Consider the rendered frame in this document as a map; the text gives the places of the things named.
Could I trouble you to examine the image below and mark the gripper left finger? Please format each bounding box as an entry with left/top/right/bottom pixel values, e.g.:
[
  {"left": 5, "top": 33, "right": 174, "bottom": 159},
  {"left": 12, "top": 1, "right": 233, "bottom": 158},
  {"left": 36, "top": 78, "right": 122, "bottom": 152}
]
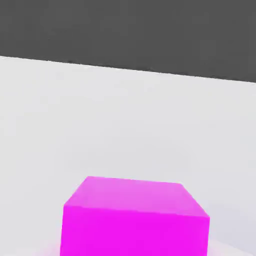
[{"left": 33, "top": 242, "right": 62, "bottom": 256}]

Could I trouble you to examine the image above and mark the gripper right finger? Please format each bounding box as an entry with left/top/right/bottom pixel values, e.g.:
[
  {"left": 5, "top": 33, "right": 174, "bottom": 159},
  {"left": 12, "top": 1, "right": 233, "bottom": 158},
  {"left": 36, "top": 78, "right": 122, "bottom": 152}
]
[{"left": 207, "top": 238, "right": 253, "bottom": 256}]

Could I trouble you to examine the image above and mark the small magenta cube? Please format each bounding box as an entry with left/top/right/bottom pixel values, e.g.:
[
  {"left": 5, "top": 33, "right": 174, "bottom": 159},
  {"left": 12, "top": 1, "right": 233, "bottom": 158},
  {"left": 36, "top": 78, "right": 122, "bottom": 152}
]
[{"left": 59, "top": 175, "right": 211, "bottom": 256}]

